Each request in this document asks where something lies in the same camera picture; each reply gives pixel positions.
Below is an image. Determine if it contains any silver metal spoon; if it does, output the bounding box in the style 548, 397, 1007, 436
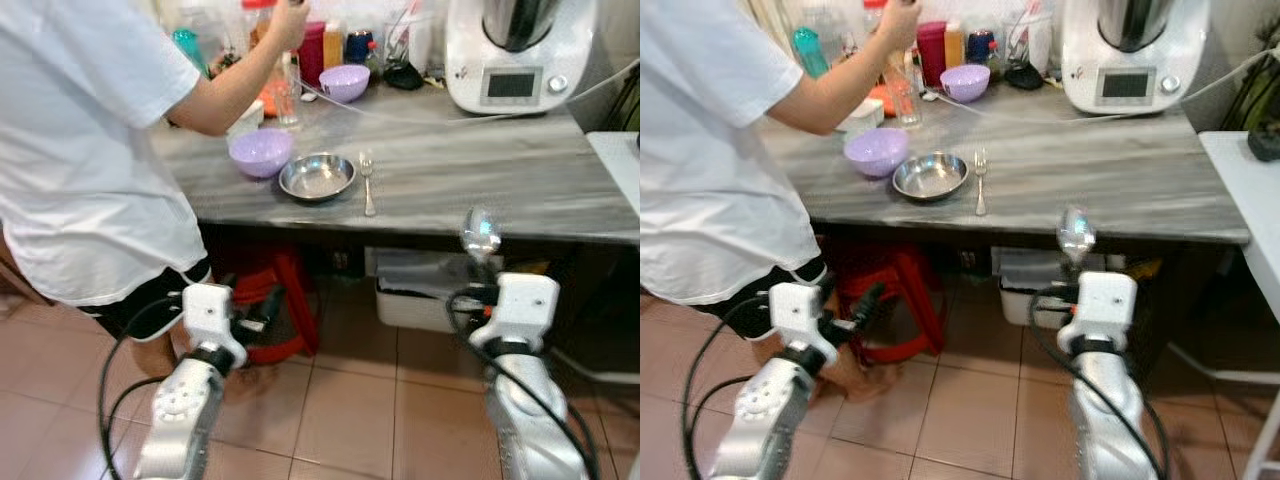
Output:
459, 205, 504, 287
1056, 205, 1098, 287

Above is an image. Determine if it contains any person's right hand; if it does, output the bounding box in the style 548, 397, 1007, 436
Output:
874, 0, 922, 56
265, 0, 312, 54

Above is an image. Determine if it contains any red plastic stool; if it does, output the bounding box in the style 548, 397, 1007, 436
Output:
214, 244, 322, 367
829, 244, 947, 367

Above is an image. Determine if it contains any white plastic storage box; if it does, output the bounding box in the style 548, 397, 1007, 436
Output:
374, 247, 503, 332
996, 247, 1078, 329

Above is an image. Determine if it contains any stainless steel plate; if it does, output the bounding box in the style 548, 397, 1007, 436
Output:
277, 151, 358, 205
891, 150, 971, 204

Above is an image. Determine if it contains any silver metal fork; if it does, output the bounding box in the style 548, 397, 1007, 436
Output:
971, 148, 992, 218
357, 150, 379, 219

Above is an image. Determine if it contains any large purple plastic bowl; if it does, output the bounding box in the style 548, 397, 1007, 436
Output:
227, 128, 296, 181
843, 126, 911, 180

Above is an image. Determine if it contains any white side table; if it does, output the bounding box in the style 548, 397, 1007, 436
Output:
584, 130, 641, 219
1197, 130, 1280, 480

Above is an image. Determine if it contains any clear drinking glass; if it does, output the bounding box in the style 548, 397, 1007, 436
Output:
274, 72, 304, 130
889, 70, 924, 129

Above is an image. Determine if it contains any black pouch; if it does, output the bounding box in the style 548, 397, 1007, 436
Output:
1003, 61, 1047, 91
382, 62, 427, 92

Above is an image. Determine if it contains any person in white shirt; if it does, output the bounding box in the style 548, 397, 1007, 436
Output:
0, 0, 312, 401
640, 0, 922, 403

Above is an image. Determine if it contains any white kitchen cooking machine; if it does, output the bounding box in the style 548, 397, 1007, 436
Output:
444, 0, 599, 117
1060, 0, 1215, 116

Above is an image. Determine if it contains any small black pot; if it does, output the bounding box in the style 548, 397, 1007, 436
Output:
1246, 124, 1280, 164

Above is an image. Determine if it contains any small purple plastic bowl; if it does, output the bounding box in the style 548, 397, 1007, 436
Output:
939, 63, 993, 104
318, 64, 372, 105

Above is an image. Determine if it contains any clear utensil holder container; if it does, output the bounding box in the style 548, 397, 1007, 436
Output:
384, 8, 437, 72
1004, 6, 1057, 70

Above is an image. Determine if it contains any maroon plastic canister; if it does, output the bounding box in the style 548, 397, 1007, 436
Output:
915, 20, 950, 89
296, 20, 328, 87

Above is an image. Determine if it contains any dark blue mug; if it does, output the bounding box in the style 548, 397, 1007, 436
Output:
344, 29, 377, 67
965, 28, 999, 66

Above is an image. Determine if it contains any teal water bottle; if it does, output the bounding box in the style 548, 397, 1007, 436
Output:
171, 27, 212, 77
792, 26, 834, 80

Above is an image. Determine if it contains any dark green plant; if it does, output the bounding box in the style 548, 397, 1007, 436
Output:
1224, 18, 1280, 133

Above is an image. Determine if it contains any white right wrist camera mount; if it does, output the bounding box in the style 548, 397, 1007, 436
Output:
496, 272, 561, 347
1057, 270, 1139, 352

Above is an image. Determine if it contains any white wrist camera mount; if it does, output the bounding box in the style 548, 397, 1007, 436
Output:
181, 282, 249, 370
496, 272, 561, 347
1057, 270, 1139, 352
767, 281, 837, 370

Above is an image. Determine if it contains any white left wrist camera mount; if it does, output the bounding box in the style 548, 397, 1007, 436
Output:
767, 281, 837, 370
181, 282, 249, 370

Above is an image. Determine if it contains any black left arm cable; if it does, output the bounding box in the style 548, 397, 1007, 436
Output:
680, 298, 778, 480
96, 296, 193, 480

